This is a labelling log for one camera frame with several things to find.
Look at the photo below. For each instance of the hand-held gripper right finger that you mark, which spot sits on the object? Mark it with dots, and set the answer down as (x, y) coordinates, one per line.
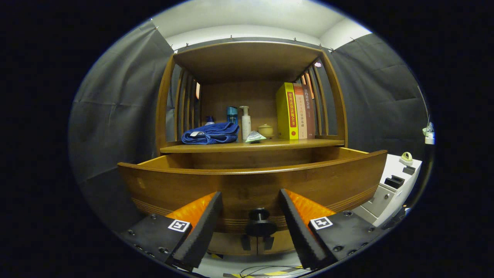
(301, 231)

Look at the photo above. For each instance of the teal bottle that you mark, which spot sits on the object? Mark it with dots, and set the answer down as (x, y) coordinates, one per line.
(232, 115)

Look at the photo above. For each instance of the wooden drawer with black knob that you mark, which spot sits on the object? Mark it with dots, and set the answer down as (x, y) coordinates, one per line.
(239, 185)

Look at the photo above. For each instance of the white side cabinet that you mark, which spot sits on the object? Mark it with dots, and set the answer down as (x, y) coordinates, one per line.
(386, 200)

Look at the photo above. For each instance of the black rectangular holder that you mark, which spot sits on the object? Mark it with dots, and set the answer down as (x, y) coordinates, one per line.
(394, 182)

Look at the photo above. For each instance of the white pump bottle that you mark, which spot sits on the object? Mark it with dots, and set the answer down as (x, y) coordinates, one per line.
(246, 125)

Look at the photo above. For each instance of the wooden countertop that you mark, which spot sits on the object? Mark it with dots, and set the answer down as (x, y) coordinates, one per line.
(270, 144)

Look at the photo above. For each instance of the small white blue-capped bottle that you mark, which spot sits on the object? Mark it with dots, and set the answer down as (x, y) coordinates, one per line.
(209, 120)

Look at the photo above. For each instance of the yellow book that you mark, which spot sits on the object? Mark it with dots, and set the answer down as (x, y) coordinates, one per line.
(285, 112)

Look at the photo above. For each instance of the small black block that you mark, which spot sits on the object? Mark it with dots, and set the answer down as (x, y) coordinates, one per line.
(408, 170)

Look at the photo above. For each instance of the blue folded towel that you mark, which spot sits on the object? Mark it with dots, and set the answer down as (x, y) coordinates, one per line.
(212, 134)

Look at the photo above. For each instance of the wooden cabinet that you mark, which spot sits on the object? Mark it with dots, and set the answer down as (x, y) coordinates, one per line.
(247, 61)

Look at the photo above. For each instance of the orange and cream book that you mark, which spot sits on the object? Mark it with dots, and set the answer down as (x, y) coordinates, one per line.
(301, 114)

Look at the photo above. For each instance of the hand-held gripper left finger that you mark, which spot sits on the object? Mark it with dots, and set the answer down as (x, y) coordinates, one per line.
(198, 231)

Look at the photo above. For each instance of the white squeeze tube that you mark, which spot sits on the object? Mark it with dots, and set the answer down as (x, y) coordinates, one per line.
(254, 136)

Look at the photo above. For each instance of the brown book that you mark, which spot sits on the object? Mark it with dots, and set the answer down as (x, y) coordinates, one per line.
(310, 114)

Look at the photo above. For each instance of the pale green tape dispenser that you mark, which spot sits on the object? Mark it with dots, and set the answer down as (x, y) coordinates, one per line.
(406, 158)

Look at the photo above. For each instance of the tan lidded tea cup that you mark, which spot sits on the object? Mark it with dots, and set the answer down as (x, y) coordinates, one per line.
(266, 130)

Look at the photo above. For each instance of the white desk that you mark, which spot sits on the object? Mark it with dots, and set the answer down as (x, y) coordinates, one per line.
(429, 139)

